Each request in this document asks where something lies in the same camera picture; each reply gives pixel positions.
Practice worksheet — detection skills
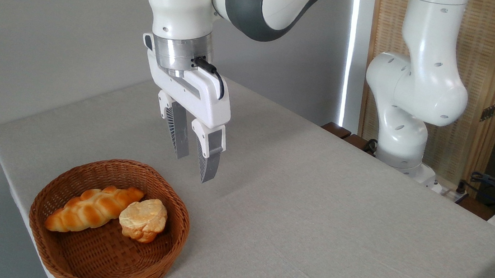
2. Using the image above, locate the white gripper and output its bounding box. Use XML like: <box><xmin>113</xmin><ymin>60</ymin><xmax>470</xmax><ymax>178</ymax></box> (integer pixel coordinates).
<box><xmin>130</xmin><ymin>33</ymin><xmax>239</xmax><ymax>185</ymax></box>

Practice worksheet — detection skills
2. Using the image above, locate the round crusty bread roll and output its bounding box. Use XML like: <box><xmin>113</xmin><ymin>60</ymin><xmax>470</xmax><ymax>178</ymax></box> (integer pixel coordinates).
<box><xmin>117</xmin><ymin>195</ymin><xmax>169</xmax><ymax>245</ymax></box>

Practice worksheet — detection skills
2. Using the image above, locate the long braided bread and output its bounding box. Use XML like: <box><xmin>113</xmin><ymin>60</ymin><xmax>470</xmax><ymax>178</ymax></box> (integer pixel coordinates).
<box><xmin>44</xmin><ymin>179</ymin><xmax>146</xmax><ymax>240</ymax></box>

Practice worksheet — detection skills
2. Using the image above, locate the grey tablecloth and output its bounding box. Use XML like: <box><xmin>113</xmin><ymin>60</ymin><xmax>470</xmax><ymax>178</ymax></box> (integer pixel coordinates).
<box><xmin>0</xmin><ymin>55</ymin><xmax>495</xmax><ymax>278</ymax></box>

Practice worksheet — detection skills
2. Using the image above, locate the dark brown wooden block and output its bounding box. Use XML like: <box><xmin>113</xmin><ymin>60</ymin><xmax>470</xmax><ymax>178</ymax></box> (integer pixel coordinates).
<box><xmin>341</xmin><ymin>133</ymin><xmax>378</xmax><ymax>158</ymax></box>
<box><xmin>321</xmin><ymin>121</ymin><xmax>353</xmax><ymax>140</ymax></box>

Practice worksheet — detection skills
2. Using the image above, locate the brown wicker basket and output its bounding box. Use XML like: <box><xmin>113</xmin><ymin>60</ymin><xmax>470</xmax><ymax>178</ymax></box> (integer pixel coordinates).
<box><xmin>23</xmin><ymin>151</ymin><xmax>196</xmax><ymax>278</ymax></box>

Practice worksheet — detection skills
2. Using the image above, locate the white power strip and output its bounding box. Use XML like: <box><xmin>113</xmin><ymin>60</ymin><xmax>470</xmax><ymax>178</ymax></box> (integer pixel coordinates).
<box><xmin>431</xmin><ymin>179</ymin><xmax>471</xmax><ymax>205</ymax></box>

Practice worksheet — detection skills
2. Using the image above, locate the wooden bamboo folding screen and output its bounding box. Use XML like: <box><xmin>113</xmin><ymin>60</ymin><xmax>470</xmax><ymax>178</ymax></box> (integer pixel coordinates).
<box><xmin>353</xmin><ymin>0</ymin><xmax>495</xmax><ymax>200</ymax></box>

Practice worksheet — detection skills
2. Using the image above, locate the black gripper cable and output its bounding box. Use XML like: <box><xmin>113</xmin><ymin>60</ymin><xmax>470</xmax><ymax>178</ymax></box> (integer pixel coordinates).
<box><xmin>190</xmin><ymin>56</ymin><xmax>229</xmax><ymax>100</ymax></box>

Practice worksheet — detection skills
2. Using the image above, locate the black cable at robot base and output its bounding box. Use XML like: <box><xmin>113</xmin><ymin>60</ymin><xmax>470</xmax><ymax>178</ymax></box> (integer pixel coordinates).
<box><xmin>362</xmin><ymin>138</ymin><xmax>380</xmax><ymax>155</ymax></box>

